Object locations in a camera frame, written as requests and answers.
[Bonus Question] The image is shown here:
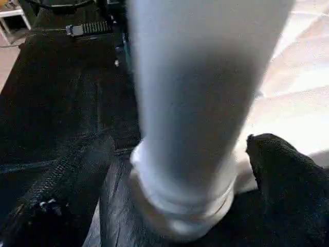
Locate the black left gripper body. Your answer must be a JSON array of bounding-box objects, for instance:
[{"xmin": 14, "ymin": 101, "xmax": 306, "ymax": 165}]
[{"xmin": 65, "ymin": 0, "xmax": 132, "ymax": 66}]

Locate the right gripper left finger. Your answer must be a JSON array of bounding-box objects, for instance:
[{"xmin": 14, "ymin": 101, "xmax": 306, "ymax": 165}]
[{"xmin": 0, "ymin": 133, "xmax": 117, "ymax": 247}]

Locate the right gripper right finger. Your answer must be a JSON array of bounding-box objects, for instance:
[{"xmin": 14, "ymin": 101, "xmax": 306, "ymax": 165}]
[{"xmin": 245, "ymin": 132, "xmax": 329, "ymax": 247}]

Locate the white plastic table top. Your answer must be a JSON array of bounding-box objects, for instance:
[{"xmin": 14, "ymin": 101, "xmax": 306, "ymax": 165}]
[{"xmin": 232, "ymin": 0, "xmax": 329, "ymax": 195}]

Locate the white plastic table leg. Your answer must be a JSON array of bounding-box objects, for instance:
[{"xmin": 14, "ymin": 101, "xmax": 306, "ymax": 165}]
[{"xmin": 125, "ymin": 0, "xmax": 297, "ymax": 243}]

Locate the white metal stand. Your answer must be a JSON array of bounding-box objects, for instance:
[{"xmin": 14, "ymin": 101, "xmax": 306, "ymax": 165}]
[{"xmin": 0, "ymin": 4, "xmax": 32, "ymax": 47}]

